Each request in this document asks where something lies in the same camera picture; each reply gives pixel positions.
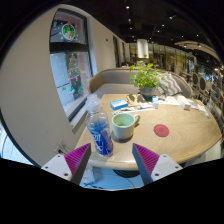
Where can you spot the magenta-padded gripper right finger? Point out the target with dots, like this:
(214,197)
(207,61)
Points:
(155,164)

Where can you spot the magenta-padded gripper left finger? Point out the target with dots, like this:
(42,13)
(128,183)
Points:
(68,163)

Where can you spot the clear bottle with blue label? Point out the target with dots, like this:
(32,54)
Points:
(100,133)

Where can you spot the flat round red coaster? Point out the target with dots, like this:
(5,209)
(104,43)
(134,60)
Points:
(161,130)

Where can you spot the pale green mug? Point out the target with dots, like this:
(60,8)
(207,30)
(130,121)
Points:
(123,128)

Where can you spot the light blue tissue pack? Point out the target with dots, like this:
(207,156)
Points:
(155,101)

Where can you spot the long white box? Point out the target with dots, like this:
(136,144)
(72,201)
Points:
(184,102)

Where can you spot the small blue box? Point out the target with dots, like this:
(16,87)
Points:
(119,104)

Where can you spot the grey chevron cushion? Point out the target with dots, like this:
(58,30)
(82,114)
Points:
(171,83)

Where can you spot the green potted plant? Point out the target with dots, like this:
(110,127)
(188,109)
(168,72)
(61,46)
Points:
(146,78)

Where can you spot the grey curved sofa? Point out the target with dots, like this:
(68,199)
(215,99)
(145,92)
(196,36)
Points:
(113,81)

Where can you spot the group of dining chairs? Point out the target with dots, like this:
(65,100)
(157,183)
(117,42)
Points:
(201,83)

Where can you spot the window with festive stickers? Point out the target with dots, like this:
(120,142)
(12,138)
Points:
(70,66)

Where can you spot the white round column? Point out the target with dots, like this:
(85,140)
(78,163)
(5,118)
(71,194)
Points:
(142,49)

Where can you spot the group of ceiling lights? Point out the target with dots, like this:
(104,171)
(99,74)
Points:
(127,7)

